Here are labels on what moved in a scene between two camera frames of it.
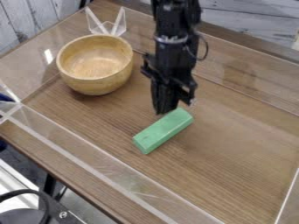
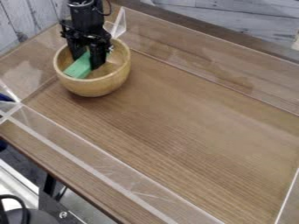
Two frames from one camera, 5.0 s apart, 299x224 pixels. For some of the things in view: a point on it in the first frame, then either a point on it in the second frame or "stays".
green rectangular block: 172,122 → 79,68
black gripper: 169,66 → 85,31
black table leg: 49,185 stays
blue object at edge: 4,97 stays
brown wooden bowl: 95,64 stays
